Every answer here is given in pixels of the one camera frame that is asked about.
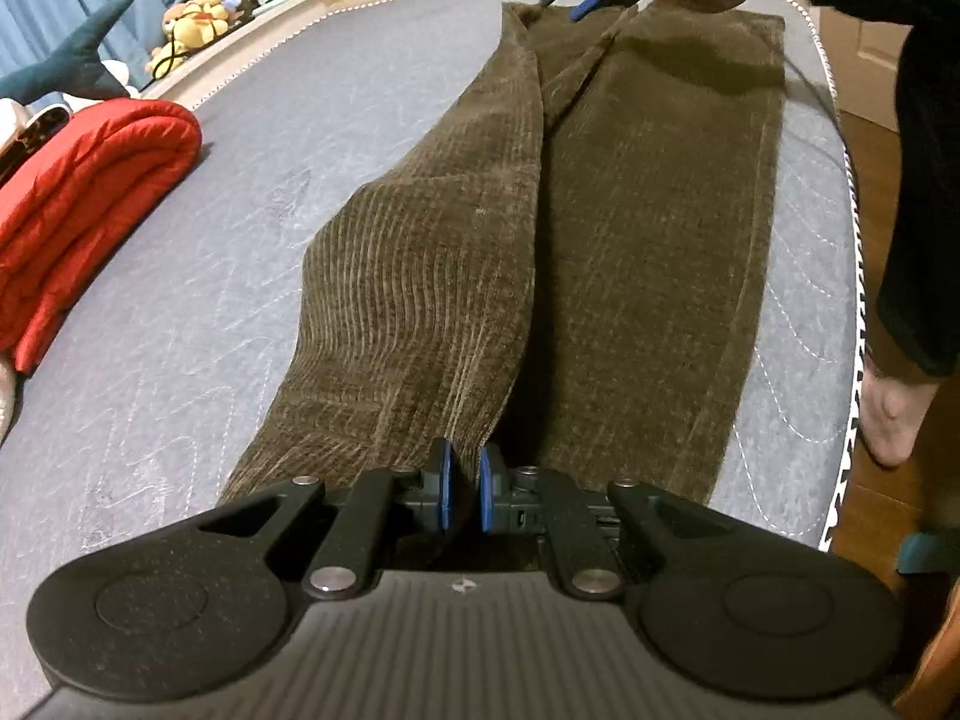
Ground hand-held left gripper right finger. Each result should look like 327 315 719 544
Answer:
478 444 719 601

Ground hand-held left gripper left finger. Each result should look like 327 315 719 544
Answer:
196 439 455 601

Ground olive corduroy pants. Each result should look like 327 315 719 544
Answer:
217 1 787 511

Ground blue-grey quilted mattress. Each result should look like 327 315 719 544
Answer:
0 0 863 578

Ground person's leg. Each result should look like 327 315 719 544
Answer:
876 0 960 377

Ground small yellow plush toy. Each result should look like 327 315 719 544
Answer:
145 36 190 81

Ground person's bare foot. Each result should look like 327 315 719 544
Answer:
858 355 940 468

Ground cream folded blanket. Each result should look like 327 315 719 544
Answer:
0 366 23 445

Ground white plush toy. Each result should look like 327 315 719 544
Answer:
96 60 141 99

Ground teal object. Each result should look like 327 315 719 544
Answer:
898 531 960 575

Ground red folded quilt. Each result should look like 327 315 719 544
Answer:
0 97 204 377

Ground dark teal shark plush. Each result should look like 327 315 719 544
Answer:
0 0 140 103

